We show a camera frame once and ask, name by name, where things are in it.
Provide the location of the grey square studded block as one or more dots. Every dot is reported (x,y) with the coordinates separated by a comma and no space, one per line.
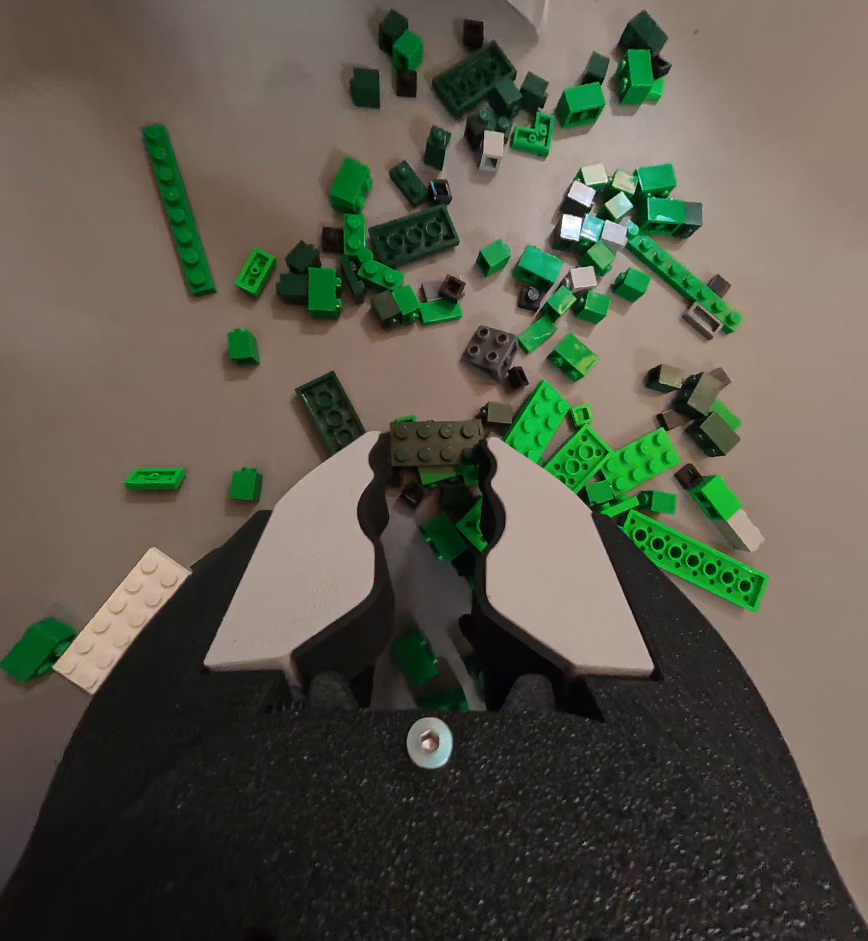
(491,349)

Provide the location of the dark green studded brick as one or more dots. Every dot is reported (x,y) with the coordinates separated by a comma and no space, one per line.
(434,441)

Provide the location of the green sloped toy block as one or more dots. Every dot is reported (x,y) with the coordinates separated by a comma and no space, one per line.
(37,647)

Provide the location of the green holed toy plate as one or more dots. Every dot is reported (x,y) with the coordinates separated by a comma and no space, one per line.
(691,559)

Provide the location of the pile of green toy bricks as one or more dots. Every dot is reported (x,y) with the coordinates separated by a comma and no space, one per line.
(581,103)

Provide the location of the white toy plate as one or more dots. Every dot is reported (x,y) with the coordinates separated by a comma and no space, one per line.
(121,621)

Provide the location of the grey desk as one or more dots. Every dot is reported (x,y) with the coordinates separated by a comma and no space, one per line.
(73,367)

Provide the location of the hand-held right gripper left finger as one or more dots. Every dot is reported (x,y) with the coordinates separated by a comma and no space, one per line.
(309,573)

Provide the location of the long narrow green strip plate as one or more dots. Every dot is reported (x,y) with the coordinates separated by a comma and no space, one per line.
(178,209)

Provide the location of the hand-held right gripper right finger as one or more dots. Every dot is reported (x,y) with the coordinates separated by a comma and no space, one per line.
(559,588)

